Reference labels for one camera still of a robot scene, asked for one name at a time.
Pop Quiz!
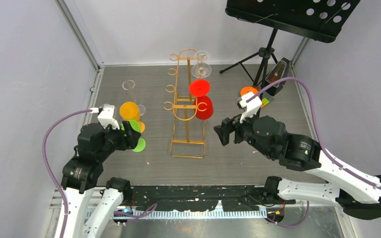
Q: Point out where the clear wine glass front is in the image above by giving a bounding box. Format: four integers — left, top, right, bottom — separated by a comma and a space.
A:
122, 80, 146, 116

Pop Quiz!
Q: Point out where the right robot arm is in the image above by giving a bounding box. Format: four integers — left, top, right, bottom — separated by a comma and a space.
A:
214, 116, 381, 220

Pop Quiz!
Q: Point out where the gold wire glass rack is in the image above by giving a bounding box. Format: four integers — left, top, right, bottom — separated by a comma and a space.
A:
163, 49, 207, 159

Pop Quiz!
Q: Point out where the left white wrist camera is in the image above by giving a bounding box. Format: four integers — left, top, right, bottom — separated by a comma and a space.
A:
90, 107, 121, 130

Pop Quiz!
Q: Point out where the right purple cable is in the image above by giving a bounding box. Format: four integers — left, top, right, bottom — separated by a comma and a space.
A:
246, 76, 381, 228

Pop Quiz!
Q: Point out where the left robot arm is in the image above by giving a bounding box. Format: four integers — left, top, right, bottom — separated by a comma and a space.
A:
56, 120, 141, 238

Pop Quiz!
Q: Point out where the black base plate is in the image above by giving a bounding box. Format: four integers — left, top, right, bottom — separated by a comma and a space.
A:
123, 185, 276, 212

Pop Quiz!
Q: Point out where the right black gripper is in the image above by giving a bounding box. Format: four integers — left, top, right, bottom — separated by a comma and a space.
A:
213, 107, 274, 159

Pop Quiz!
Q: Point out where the green wine glass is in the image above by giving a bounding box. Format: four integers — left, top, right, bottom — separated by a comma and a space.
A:
128, 120, 146, 153

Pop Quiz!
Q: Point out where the black music stand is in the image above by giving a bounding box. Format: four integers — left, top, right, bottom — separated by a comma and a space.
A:
220, 0, 359, 88

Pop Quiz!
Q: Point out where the clear wine glass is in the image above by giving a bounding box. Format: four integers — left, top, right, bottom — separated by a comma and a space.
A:
99, 104, 115, 112
122, 80, 146, 116
193, 50, 211, 62
191, 62, 212, 79

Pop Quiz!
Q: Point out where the orange toy track piece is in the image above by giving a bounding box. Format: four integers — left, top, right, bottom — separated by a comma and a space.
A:
240, 86, 265, 109

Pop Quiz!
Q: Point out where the black metronome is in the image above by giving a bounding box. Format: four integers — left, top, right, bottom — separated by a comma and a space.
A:
265, 58, 290, 96

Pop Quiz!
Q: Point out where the red wine glass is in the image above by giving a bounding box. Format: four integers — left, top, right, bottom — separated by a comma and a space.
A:
189, 79, 214, 120

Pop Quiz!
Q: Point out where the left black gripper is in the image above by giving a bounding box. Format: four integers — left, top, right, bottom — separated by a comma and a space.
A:
98, 119, 141, 159

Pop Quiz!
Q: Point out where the clear wine glass back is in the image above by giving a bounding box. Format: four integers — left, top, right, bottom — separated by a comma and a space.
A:
193, 50, 211, 62

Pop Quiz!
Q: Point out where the yellow wine glass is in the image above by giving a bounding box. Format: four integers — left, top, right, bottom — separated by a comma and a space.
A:
119, 101, 145, 132

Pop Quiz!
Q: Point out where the green toy brick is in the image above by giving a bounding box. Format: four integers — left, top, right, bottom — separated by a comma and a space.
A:
261, 98, 270, 107

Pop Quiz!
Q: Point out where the purple cable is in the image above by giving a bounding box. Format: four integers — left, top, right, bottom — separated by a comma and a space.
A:
246, 76, 381, 228
42, 109, 158, 238

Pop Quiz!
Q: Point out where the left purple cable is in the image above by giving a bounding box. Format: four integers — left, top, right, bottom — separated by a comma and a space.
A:
42, 109, 158, 238

